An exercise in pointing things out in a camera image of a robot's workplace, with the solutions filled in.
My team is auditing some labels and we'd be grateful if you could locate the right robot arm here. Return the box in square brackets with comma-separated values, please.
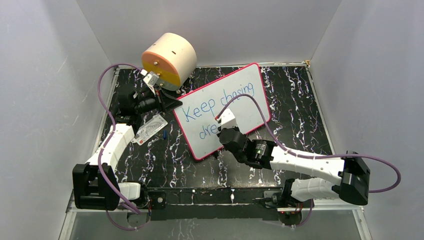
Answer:
[217, 128, 371, 207]

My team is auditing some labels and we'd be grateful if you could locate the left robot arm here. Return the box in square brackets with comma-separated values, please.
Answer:
[72, 84, 183, 214]

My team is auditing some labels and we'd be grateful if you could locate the round pastel drawer cabinet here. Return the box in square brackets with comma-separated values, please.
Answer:
[141, 32, 197, 91]

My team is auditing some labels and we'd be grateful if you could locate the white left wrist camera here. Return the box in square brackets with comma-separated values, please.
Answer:
[140, 69, 159, 97]

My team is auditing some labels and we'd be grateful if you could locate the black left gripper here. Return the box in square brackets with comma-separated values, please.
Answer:
[135, 86, 183, 117]

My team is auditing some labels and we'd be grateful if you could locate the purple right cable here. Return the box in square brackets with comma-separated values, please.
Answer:
[215, 93, 402, 194]

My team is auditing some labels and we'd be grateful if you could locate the clear plastic marker package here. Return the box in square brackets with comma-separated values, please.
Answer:
[131, 114, 168, 146]

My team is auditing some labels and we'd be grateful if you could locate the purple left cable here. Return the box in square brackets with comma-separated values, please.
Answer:
[96, 64, 150, 232]

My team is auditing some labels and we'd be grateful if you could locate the purple cable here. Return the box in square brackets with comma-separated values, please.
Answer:
[215, 93, 402, 194]
[96, 64, 150, 232]

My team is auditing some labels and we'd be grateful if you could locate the pink framed whiteboard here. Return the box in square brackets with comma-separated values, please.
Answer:
[173, 63, 271, 161]

